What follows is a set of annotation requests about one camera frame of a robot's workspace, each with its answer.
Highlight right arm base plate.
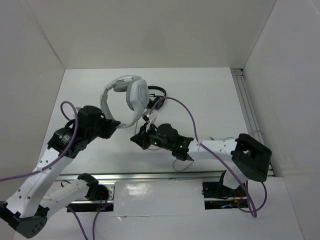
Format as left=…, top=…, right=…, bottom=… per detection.
left=201, top=181, right=248, bottom=210

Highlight aluminium side rail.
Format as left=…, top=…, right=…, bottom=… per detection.
left=231, top=69, right=274, bottom=182

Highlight white gaming headphones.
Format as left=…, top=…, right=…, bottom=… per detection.
left=100, top=75, right=150, bottom=129

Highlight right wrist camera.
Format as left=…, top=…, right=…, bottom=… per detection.
left=142, top=109, right=158, bottom=132

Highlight small black headphones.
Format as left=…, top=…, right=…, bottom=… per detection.
left=147, top=85, right=167, bottom=110

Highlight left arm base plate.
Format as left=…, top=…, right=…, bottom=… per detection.
left=68, top=181, right=116, bottom=213

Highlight aluminium front rail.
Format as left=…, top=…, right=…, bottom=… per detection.
left=54, top=169, right=228, bottom=183

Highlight purple cable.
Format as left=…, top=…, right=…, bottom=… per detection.
left=146, top=96, right=267, bottom=219
left=0, top=100, right=108, bottom=240

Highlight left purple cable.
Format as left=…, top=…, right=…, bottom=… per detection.
left=0, top=100, right=108, bottom=240

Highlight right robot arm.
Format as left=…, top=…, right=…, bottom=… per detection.
left=130, top=123, right=272, bottom=196

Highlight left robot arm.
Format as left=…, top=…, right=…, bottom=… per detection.
left=0, top=105, right=120, bottom=239

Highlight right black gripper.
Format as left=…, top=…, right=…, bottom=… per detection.
left=131, top=121, right=174, bottom=151

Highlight grey headphone cable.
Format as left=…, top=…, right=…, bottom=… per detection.
left=133, top=119, right=261, bottom=172

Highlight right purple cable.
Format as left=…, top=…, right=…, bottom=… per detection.
left=146, top=96, right=267, bottom=219

